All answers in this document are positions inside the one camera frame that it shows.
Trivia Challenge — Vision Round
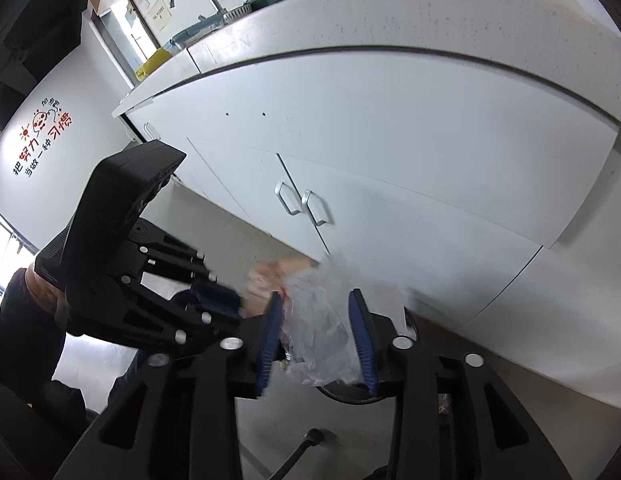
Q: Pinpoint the silver cabinet door handle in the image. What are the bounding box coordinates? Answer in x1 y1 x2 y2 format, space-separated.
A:
274 181 301 216
301 189 332 227

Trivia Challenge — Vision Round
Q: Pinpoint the peach wrapper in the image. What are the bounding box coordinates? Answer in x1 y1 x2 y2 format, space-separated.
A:
239 256 316 318

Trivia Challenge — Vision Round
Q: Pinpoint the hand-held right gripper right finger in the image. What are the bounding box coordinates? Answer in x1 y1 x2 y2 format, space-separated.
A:
349 288 574 480

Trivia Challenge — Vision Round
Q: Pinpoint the clear plastic bag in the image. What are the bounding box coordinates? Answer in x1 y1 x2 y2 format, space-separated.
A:
280 255 376 388

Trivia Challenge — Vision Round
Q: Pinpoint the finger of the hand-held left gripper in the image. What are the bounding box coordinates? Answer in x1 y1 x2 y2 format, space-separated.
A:
123 224 242 309
76 272 242 359

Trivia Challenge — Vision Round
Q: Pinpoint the yellow sponge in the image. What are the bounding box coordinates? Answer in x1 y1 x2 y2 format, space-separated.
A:
137 44 175 82

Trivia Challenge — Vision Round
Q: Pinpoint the black metal rod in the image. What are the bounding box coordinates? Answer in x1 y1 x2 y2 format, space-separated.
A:
268 427 325 480

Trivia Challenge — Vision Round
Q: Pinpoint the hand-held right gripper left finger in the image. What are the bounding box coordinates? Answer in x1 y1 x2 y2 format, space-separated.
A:
55 291 284 480

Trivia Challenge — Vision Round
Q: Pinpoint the white sink cabinet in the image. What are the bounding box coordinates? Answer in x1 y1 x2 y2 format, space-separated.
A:
112 0 621 403

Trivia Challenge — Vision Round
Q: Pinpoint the white paper notice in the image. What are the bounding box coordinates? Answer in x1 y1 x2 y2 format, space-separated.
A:
146 0 174 31

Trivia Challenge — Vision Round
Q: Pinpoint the person's dark clothing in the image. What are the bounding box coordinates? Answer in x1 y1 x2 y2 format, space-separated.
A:
0 350 146 480

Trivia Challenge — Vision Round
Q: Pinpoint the person's left forearm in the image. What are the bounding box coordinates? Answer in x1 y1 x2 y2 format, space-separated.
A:
0 267 71 401

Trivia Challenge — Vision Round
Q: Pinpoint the bright window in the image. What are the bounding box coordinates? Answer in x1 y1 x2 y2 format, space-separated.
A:
0 204 40 311

